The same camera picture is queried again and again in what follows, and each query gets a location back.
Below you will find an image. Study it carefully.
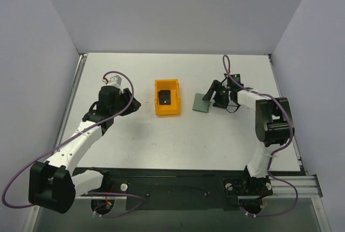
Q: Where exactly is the black credit card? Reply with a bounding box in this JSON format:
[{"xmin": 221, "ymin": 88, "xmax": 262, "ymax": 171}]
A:
[{"xmin": 158, "ymin": 90, "xmax": 171, "ymax": 106}]

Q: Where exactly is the yellow plastic bin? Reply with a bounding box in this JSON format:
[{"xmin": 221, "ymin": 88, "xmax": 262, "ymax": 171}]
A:
[{"xmin": 155, "ymin": 79, "xmax": 181, "ymax": 116}]

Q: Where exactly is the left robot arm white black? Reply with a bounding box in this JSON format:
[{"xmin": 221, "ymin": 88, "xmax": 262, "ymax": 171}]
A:
[{"xmin": 29, "ymin": 85, "xmax": 141, "ymax": 214}]

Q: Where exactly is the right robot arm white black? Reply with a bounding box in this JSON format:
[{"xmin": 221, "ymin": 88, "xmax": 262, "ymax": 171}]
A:
[{"xmin": 202, "ymin": 80, "xmax": 294, "ymax": 197}]

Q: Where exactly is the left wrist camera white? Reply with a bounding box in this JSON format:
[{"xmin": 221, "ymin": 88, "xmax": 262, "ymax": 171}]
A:
[{"xmin": 103, "ymin": 75, "xmax": 122, "ymax": 88}]

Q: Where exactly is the aluminium rail frame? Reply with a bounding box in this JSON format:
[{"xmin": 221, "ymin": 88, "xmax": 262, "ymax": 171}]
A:
[{"xmin": 31, "ymin": 55, "xmax": 321, "ymax": 218}]

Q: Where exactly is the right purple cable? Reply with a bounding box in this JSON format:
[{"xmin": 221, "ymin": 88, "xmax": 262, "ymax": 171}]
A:
[{"xmin": 222, "ymin": 54, "xmax": 299, "ymax": 219}]

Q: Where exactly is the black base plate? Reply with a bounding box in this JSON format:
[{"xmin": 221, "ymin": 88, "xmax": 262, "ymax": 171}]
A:
[{"xmin": 75, "ymin": 167, "xmax": 274, "ymax": 213}]

